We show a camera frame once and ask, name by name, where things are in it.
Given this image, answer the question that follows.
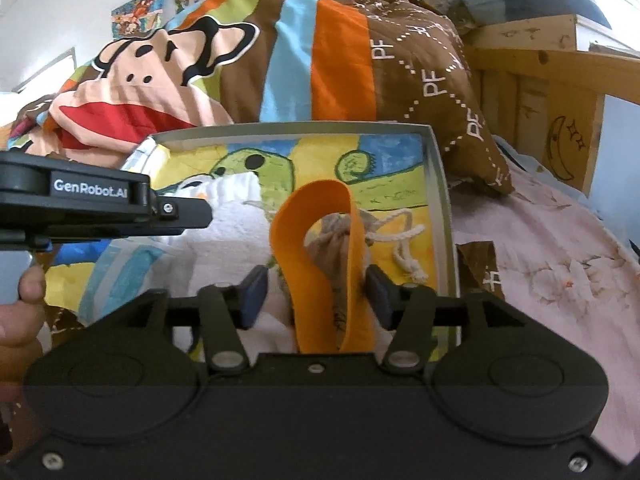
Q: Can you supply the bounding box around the beige drawstring pouch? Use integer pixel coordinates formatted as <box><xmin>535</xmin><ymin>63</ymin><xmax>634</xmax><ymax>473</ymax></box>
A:
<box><xmin>305</xmin><ymin>208</ymin><xmax>428</xmax><ymax>349</ymax></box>

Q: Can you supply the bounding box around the blue white tissue packet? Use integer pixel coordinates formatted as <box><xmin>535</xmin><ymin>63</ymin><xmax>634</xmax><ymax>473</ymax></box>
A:
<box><xmin>78</xmin><ymin>238</ymin><xmax>172</xmax><ymax>325</ymax></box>

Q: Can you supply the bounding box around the person's left hand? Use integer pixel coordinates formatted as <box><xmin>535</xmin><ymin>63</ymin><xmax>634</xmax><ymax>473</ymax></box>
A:
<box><xmin>0</xmin><ymin>266</ymin><xmax>46</xmax><ymax>402</ymax></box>

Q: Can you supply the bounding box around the colourful painted cardboard box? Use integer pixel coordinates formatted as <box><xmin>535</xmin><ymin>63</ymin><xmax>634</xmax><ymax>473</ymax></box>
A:
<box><xmin>44</xmin><ymin>120</ymin><xmax>461</xmax><ymax>361</ymax></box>

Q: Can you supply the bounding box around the pink floral bed sheet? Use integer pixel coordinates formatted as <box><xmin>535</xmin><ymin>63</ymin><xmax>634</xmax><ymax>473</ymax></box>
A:
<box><xmin>450</xmin><ymin>166</ymin><xmax>639</xmax><ymax>463</ymax></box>

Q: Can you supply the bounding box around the orange fox painting lower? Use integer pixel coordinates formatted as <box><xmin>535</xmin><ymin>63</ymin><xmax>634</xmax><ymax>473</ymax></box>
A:
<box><xmin>111</xmin><ymin>0</ymin><xmax>165</xmax><ymax>39</ymax></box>

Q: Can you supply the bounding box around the monkey face striped quilt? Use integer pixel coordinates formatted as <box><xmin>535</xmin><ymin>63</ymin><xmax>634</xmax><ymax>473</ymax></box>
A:
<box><xmin>10</xmin><ymin>0</ymin><xmax>513</xmax><ymax>195</ymax></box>

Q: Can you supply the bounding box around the wooden bed frame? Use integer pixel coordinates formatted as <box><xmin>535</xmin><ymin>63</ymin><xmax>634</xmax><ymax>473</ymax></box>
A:
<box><xmin>463</xmin><ymin>15</ymin><xmax>639</xmax><ymax>193</ymax></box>

